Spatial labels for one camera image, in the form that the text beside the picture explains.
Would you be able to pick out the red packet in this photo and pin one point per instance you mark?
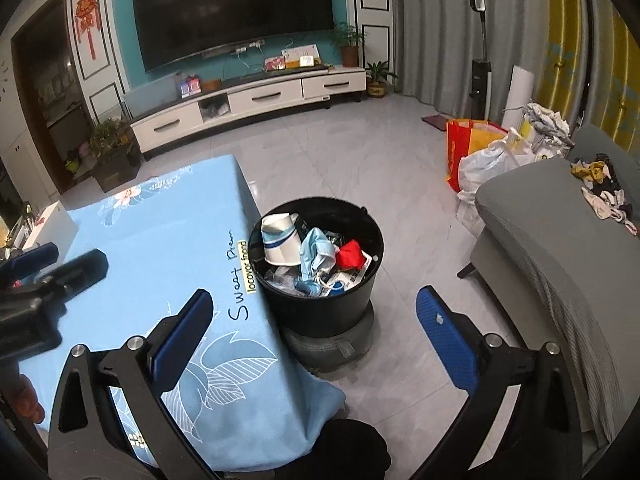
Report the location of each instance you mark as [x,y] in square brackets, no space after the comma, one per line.
[350,255]

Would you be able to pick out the patterned cloth pile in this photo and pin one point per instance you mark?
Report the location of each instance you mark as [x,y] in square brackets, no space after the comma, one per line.
[547,125]

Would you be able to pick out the mixed clothes pile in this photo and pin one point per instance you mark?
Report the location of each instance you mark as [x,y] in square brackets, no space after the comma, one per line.
[605,185]

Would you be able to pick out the large left potted plant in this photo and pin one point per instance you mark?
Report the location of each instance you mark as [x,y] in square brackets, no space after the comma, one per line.
[110,150]

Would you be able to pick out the blue face mask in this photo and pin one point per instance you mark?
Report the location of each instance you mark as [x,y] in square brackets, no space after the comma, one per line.
[315,252]

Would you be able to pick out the black trash bin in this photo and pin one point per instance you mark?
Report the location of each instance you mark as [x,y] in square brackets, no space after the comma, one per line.
[320,310]

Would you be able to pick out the clear plastic bag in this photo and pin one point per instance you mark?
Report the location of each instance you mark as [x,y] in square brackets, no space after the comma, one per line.
[280,276]

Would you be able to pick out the blue plastic bag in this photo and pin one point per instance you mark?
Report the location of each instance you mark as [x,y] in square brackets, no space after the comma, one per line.
[305,288]

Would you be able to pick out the upright vacuum cleaner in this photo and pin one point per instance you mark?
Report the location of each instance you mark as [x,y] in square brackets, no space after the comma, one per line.
[481,75]

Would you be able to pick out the small potted plant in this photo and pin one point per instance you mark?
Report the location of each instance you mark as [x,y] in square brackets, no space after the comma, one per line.
[377,80]

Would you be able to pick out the grey sofa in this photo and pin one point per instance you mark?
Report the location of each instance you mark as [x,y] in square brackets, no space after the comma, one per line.
[550,225]

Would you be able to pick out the person's dark clothed leg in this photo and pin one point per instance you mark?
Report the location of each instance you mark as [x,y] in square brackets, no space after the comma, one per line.
[350,450]

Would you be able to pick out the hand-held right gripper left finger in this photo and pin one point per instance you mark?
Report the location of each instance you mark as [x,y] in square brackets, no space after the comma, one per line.
[182,335]

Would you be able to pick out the purple boxes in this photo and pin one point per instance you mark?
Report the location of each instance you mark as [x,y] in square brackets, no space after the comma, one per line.
[190,87]

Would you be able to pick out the dark floor mat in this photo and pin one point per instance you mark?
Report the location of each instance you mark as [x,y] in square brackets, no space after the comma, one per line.
[435,122]

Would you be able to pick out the white plastic bag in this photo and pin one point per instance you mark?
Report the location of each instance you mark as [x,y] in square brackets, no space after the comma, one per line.
[492,165]

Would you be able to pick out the grey curtain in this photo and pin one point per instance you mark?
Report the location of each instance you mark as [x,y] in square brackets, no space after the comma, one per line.
[450,25]

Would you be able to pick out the black television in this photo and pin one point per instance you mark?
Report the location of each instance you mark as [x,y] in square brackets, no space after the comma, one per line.
[230,10]

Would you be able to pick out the white blue small carton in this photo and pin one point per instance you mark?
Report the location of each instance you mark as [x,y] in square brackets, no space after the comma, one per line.
[350,277]

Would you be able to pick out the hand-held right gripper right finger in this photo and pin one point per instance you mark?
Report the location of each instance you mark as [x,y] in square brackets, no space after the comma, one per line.
[447,345]

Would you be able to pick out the white paper cup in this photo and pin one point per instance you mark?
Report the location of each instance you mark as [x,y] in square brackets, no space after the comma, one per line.
[280,242]

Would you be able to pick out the grey panel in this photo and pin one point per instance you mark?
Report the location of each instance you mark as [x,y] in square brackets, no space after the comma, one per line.
[150,97]

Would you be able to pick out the tall potted plant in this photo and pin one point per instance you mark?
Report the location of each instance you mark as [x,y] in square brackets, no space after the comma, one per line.
[348,45]

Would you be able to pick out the red yellow shopping bag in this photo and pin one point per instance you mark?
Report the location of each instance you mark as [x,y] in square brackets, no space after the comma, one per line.
[467,150]

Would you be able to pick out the white television cabinet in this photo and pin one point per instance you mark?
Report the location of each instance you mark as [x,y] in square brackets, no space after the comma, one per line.
[250,100]

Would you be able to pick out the photo frame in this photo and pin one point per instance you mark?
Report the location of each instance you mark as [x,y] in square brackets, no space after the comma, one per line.
[275,64]

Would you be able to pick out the yellow curtain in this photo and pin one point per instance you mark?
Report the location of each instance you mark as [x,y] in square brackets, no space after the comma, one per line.
[575,35]

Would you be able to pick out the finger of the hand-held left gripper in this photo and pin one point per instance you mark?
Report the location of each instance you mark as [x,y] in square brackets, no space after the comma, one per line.
[80,267]
[27,258]

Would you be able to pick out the red knot wall decoration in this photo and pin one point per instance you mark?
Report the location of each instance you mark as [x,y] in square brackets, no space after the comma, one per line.
[86,15]

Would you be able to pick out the white desk calendar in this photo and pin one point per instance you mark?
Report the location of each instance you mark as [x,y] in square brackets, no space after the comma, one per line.
[300,55]

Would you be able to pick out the blue floral tablecloth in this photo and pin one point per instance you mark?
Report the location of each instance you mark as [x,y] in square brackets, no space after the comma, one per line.
[150,240]

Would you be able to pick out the white power strip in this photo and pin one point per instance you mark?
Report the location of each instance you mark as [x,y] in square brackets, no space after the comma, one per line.
[247,46]

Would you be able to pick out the white box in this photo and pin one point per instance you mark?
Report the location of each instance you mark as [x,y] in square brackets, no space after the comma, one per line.
[52,227]

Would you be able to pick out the person's left hand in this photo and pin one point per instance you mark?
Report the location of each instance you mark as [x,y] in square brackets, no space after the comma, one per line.
[30,400]

